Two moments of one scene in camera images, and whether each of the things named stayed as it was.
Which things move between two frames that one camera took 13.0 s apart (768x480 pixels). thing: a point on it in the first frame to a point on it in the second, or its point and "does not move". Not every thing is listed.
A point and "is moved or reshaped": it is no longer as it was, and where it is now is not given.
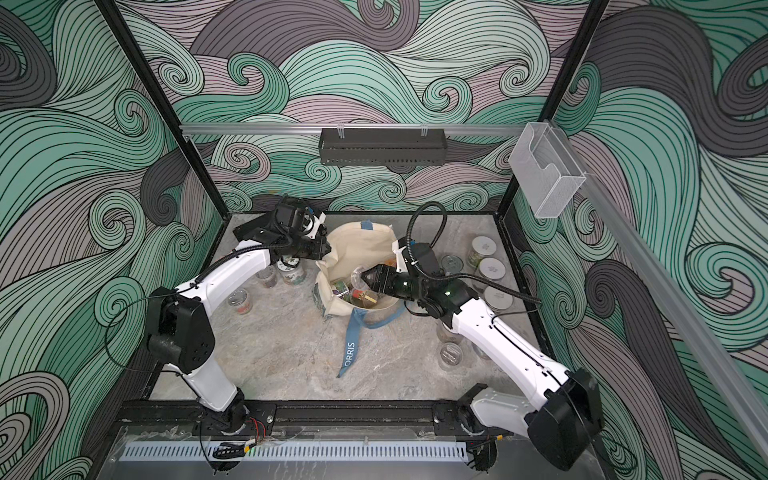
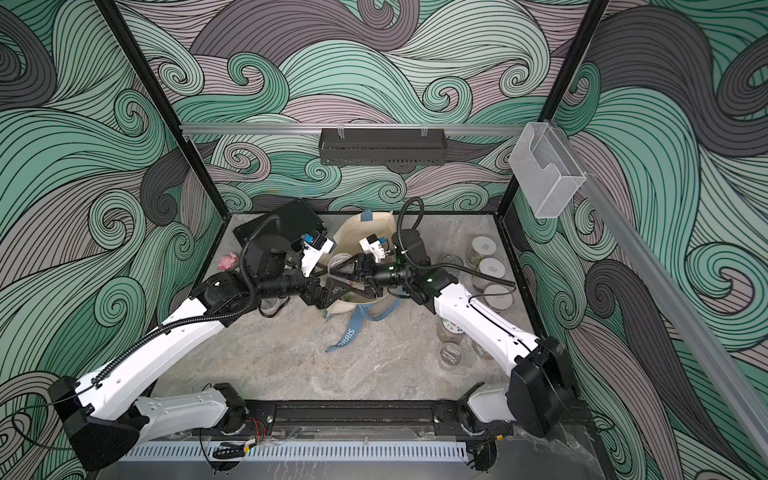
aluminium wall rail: [465, 127] does not move
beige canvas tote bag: [340, 290] is moved or reshaped
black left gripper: [319, 252] to [311, 297]
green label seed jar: [481, 247] does not move
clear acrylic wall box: [547, 172] does not move
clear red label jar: [451, 355] does not move
